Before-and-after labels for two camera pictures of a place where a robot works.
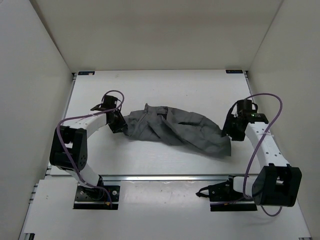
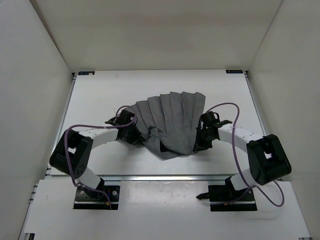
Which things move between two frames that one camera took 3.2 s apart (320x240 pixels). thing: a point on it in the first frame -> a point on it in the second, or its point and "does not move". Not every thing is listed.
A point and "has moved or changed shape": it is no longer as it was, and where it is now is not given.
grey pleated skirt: [184, 127] has moved or changed shape
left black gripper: [122, 123] -> [137, 138]
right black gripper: [227, 130] -> [200, 145]
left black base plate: [98, 197] does not move
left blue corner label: [91, 73] does not move
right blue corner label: [234, 71] does not move
